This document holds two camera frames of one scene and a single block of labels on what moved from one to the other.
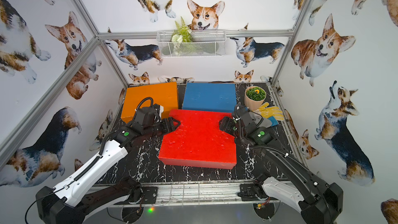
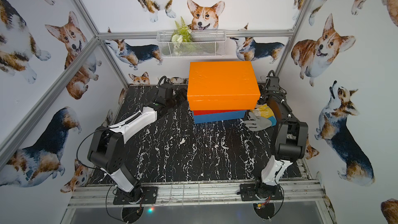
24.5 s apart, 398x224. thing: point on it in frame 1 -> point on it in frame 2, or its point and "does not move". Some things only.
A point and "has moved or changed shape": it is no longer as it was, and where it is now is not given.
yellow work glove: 274,111 does not move
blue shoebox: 217,97 -> 199,119
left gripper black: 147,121 -> 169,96
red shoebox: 199,140 has moved or changed shape
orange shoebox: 164,94 -> 219,85
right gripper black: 230,122 -> 260,100
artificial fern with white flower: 181,37 does not move
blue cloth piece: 273,121 does not move
